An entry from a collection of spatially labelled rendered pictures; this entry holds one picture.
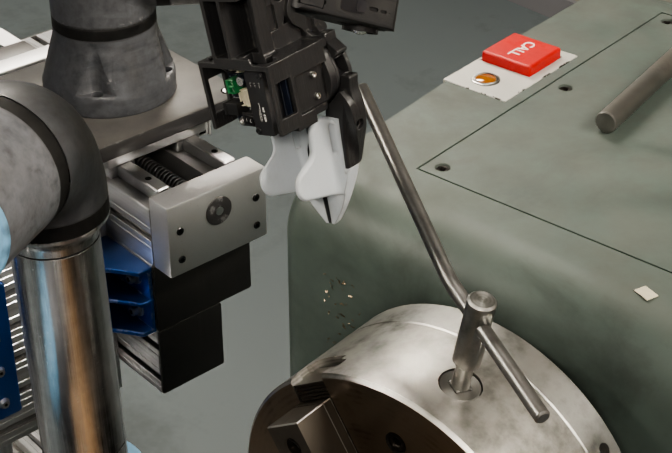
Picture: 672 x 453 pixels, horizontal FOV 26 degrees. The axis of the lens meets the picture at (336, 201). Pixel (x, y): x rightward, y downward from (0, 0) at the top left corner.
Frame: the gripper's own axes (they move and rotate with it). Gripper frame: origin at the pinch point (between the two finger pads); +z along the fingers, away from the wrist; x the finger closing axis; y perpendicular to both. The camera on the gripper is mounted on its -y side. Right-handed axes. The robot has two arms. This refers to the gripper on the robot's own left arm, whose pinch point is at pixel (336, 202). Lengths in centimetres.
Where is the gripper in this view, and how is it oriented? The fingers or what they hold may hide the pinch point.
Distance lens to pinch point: 111.2
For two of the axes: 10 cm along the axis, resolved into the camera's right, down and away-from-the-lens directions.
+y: -6.4, 4.0, -6.5
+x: 7.4, 1.1, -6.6
